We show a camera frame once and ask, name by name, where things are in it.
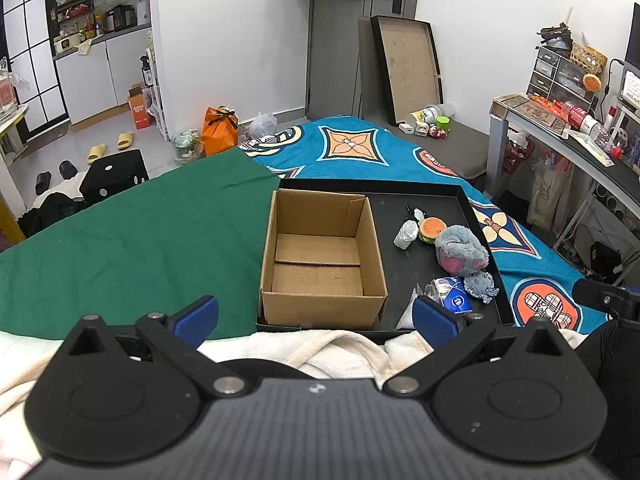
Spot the clear plastic bag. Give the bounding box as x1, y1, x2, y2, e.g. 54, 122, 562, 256
394, 282, 442, 331

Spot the blue tissue pack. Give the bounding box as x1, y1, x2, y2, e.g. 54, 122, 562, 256
433, 276, 473, 314

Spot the denim fabric pouch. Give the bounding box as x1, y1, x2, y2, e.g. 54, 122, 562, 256
463, 271, 499, 304

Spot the grey fluffy plush toy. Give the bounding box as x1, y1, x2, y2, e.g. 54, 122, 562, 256
435, 226, 489, 278

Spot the orange hamburger plush toy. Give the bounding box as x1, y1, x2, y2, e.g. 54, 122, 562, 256
418, 217, 447, 244

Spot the black stitched fabric toy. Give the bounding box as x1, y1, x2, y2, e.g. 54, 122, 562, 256
406, 204, 425, 224

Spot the blue patterned blanket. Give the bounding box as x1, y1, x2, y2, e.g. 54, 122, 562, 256
240, 116, 606, 334

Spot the large black tray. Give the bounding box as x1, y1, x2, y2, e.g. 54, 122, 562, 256
255, 176, 516, 345

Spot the green bed sheet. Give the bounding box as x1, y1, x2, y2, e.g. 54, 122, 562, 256
1, 148, 280, 339

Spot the brown cardboard box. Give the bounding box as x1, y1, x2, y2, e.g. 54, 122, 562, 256
259, 188, 388, 330

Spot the black dice-pattern stool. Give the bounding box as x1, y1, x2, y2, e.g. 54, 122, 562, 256
79, 150, 149, 206

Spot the grey bench seat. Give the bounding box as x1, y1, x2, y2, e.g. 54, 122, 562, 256
358, 16, 489, 183

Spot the red basket under desk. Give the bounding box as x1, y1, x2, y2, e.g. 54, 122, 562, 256
502, 139, 535, 174

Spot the orange gift bag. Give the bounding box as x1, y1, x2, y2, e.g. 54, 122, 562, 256
201, 106, 239, 157

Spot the yellow slipper right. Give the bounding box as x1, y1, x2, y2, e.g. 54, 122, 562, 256
117, 131, 134, 151

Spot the yellow slipper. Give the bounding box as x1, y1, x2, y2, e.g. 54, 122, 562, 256
87, 143, 107, 166
117, 131, 134, 151

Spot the yellow slipper left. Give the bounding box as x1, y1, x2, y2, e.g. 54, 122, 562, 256
87, 143, 107, 166

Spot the black slipper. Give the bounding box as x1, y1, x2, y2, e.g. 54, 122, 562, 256
58, 160, 78, 180

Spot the white desk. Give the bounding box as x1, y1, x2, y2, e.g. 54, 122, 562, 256
485, 93, 639, 217

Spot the green lidded jar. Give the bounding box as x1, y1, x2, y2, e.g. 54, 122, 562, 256
436, 116, 450, 130

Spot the white plastic bag on floor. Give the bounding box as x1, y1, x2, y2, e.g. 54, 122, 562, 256
247, 113, 278, 140

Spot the orange cardboard box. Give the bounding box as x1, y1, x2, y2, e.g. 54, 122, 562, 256
128, 84, 152, 130

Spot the grey drawer organizer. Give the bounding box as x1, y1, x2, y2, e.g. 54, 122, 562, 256
526, 47, 601, 110

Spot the white kitchen cabinet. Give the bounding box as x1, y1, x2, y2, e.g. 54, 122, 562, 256
54, 25, 151, 124

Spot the leaning black tray lid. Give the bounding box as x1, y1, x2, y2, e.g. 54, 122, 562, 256
371, 16, 444, 126

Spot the grey door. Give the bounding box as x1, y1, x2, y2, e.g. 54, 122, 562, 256
305, 0, 418, 119

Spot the black-framed glass door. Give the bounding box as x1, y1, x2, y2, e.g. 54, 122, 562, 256
1, 0, 68, 142

